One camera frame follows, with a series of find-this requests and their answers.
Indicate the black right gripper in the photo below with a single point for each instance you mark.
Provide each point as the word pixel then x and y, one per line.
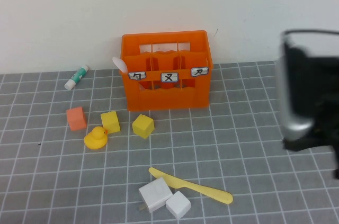
pixel 325 89

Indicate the yellow plastic knife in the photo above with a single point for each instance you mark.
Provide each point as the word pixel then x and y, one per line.
pixel 201 189

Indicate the white plastic spoon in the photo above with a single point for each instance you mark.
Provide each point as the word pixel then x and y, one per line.
pixel 119 64

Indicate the orange plastic cutlery holder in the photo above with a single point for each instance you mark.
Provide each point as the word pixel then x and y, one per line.
pixel 164 100

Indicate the grey white-grid tablecloth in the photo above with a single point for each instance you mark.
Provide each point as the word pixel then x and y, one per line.
pixel 238 142

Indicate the paper label reading 刀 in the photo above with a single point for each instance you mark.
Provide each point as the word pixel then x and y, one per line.
pixel 199 71

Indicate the white foam cube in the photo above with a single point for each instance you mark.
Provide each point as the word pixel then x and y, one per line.
pixel 178 205

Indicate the paper label reading 叉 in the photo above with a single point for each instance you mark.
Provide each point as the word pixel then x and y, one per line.
pixel 169 77

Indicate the white power adapter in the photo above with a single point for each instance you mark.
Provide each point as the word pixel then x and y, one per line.
pixel 155 195

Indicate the yellow foam cube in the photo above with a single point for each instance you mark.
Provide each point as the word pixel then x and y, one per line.
pixel 110 122
pixel 143 127

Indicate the paper label reading 勺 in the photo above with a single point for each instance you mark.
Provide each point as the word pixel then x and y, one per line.
pixel 137 75

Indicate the yellow rubber duck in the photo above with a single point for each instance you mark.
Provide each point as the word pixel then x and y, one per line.
pixel 95 140

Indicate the orange foam cube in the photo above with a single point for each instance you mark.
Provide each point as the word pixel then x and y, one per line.
pixel 76 119

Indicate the white green glue stick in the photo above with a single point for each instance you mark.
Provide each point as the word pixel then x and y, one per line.
pixel 76 77

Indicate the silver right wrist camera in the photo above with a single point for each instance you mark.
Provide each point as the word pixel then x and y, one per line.
pixel 294 127

